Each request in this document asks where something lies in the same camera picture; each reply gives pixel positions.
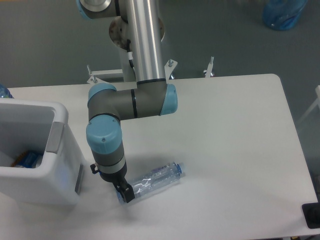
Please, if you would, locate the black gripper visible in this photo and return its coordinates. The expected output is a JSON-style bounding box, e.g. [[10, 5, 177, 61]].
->
[[90, 163, 135, 203]]

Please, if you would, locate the clear plastic water bottle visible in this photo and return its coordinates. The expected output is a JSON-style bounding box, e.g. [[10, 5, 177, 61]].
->
[[128, 162, 186, 203]]

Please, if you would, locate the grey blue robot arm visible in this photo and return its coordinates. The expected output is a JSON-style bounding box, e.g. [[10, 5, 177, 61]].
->
[[77, 0, 178, 203]]

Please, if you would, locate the trash inside bin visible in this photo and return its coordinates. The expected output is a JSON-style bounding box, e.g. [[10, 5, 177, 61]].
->
[[10, 150, 43, 169]]

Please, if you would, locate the white trash can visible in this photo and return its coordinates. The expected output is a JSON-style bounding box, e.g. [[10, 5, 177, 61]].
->
[[0, 98, 85, 205]]

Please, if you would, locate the blue bottle at left edge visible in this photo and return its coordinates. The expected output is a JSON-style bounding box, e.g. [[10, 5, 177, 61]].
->
[[0, 84, 14, 99]]

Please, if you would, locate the black clamp at table edge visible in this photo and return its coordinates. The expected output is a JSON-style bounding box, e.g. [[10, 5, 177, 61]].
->
[[302, 202, 320, 229]]

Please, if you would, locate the blue water jug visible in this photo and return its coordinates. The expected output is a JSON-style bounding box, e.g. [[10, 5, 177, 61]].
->
[[262, 0, 308, 31]]

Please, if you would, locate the white frame at right edge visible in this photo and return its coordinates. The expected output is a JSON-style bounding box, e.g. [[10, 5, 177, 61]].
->
[[297, 85, 320, 125]]

